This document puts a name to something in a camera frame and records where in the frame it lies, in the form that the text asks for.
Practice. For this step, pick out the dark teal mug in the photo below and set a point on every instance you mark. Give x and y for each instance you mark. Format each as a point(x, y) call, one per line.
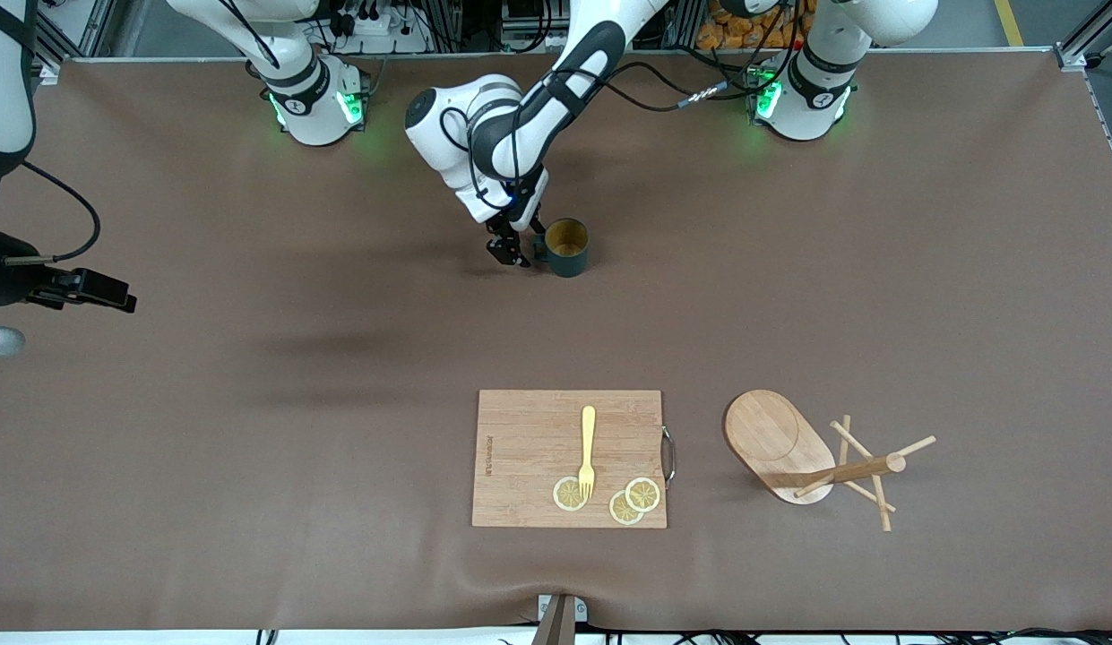
point(569, 260)

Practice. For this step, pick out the wooden mug tree rack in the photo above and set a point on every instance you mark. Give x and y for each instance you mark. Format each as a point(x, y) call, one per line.
point(771, 439)

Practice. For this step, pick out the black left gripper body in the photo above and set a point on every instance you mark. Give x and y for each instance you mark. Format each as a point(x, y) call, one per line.
point(521, 226)

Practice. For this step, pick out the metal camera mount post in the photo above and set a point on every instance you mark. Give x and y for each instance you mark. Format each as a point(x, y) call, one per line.
point(556, 627)

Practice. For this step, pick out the orange snack packets pile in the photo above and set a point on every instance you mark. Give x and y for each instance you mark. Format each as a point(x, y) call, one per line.
point(726, 31)

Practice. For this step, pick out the yellow plastic fork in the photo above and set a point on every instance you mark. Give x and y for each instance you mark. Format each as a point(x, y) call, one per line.
point(589, 430)

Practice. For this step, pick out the white corner bracket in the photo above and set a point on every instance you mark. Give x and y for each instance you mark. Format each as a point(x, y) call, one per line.
point(50, 75)
point(1073, 61)

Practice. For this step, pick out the brown table mat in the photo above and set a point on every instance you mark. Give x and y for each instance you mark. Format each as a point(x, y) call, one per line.
point(251, 493)

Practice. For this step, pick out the black control box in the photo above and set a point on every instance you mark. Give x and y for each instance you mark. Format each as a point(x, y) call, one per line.
point(529, 13)

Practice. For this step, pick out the wooden cutting board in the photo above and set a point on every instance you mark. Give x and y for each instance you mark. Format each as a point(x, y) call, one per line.
point(529, 448)

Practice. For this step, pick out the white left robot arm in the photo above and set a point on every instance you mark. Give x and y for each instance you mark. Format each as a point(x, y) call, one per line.
point(484, 116)

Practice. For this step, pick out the lemon slice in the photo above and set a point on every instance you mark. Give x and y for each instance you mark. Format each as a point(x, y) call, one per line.
point(643, 494)
point(620, 512)
point(564, 495)

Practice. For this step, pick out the white power strip with plugs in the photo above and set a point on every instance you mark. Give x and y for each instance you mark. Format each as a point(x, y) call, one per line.
point(403, 40)

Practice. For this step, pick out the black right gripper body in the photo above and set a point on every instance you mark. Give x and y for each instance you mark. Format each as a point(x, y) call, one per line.
point(7, 278)

